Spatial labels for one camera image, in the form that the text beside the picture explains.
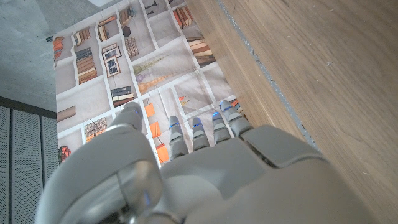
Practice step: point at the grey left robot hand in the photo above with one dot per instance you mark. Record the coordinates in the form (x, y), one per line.
(217, 180)

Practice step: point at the wooden table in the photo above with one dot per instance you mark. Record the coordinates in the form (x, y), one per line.
(267, 74)

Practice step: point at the printed bookshelf backdrop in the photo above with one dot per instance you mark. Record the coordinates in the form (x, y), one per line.
(140, 77)

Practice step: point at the grey perforated wall panel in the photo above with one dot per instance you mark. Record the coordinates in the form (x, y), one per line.
(21, 161)

